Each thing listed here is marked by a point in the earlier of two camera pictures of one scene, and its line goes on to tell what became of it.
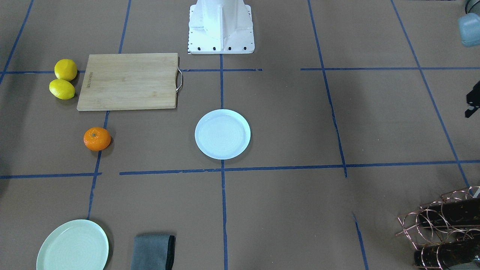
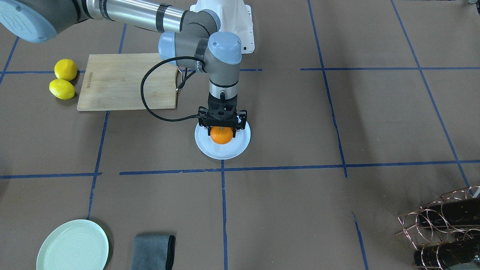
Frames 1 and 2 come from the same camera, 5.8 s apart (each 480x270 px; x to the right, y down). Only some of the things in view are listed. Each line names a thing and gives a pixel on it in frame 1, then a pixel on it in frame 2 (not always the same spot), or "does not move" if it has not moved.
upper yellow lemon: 66,69 does not move
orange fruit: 96,138 → 221,135
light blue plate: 222,134 does not move
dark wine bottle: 454,212 does not move
